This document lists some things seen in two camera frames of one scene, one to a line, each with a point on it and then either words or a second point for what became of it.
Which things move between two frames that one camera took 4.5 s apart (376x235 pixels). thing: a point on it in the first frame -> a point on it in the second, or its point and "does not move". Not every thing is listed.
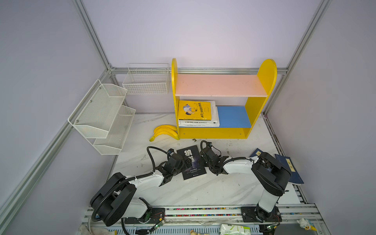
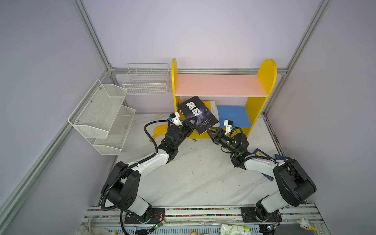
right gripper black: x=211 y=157 -> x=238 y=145
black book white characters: x=192 y=166 -> x=194 y=107
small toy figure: x=306 y=224 does not move
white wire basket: x=147 y=78 does not move
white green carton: x=228 y=229 does not move
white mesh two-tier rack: x=101 y=119 does not move
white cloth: x=83 y=230 does not move
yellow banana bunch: x=165 y=129 does not move
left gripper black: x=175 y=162 -> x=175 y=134
